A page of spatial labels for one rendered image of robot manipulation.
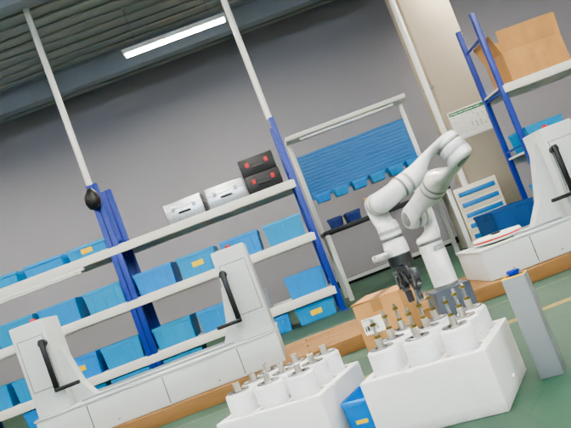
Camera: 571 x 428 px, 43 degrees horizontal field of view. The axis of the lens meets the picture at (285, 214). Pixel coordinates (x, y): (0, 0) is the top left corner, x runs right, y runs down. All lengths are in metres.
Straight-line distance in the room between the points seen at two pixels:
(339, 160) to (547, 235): 4.19
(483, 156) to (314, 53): 3.45
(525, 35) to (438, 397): 5.73
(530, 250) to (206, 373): 1.97
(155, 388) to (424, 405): 2.35
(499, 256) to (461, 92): 4.63
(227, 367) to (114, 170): 6.99
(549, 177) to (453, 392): 2.67
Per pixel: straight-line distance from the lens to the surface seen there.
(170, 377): 4.23
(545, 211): 4.59
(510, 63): 7.41
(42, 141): 11.22
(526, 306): 2.27
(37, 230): 11.09
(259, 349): 4.17
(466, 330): 2.12
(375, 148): 8.26
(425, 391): 2.15
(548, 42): 7.61
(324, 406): 2.28
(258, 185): 6.85
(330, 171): 8.18
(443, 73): 8.75
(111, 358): 7.04
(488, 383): 2.10
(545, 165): 4.62
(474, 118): 8.70
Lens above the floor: 0.59
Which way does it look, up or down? 4 degrees up
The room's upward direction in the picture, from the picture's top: 21 degrees counter-clockwise
